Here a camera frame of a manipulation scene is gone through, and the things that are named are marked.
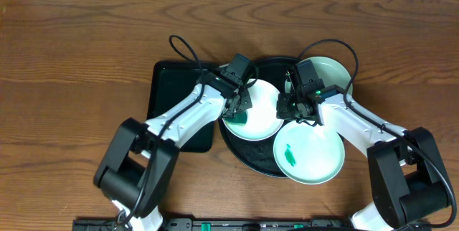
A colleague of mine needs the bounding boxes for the lower light green plate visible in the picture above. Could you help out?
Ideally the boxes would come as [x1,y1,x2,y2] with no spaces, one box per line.
[273,122,345,185]

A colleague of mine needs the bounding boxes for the white plate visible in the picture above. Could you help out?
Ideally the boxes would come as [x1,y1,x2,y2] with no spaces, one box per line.
[223,80,284,141]

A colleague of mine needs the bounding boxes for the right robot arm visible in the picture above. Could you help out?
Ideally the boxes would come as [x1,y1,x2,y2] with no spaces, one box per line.
[277,85,458,230]

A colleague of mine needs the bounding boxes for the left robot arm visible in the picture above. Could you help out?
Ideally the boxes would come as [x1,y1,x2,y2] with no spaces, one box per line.
[93,73,254,230]

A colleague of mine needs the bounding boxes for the upper light green plate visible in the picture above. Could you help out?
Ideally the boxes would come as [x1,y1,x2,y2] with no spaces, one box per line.
[301,56,351,89]

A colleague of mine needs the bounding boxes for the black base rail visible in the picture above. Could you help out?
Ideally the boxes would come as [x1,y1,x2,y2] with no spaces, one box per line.
[71,217,354,231]

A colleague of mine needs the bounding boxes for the green sponge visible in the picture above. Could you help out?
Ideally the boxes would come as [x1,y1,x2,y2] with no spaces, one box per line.
[227,111,248,126]

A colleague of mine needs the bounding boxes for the round black tray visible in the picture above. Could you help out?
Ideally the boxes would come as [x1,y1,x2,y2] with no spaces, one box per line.
[218,57,297,178]

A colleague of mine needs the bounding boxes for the black rectangular tray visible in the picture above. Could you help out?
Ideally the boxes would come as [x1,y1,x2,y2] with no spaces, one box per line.
[146,61,214,153]

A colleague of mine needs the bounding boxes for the light green plate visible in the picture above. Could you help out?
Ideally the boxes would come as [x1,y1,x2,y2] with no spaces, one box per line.
[273,122,345,185]
[301,56,351,89]

